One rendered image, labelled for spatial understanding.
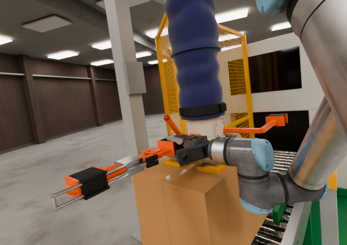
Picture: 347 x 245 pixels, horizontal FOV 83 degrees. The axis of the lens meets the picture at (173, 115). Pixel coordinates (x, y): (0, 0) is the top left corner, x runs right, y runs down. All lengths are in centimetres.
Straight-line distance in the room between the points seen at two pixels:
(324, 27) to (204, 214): 64
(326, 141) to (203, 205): 41
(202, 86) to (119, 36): 126
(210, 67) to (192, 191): 51
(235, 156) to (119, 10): 175
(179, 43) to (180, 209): 68
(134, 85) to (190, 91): 105
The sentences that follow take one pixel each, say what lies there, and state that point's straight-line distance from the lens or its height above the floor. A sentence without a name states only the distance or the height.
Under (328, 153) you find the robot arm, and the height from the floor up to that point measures 125.
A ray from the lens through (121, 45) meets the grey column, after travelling 195.
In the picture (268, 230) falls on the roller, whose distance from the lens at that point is 147.
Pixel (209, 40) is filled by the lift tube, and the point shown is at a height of 163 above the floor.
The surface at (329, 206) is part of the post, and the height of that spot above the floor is 85.
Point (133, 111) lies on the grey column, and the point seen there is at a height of 131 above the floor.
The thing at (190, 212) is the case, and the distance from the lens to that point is 78.
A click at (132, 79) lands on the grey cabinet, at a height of 161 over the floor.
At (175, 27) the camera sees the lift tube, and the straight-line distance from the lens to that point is 93.
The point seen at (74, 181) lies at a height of 123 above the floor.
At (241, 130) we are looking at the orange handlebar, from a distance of 95.
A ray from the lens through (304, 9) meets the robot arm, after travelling 24.
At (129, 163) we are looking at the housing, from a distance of 63.
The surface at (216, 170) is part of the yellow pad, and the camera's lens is 82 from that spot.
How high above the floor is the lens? 142
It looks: 6 degrees down
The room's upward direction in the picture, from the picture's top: 7 degrees counter-clockwise
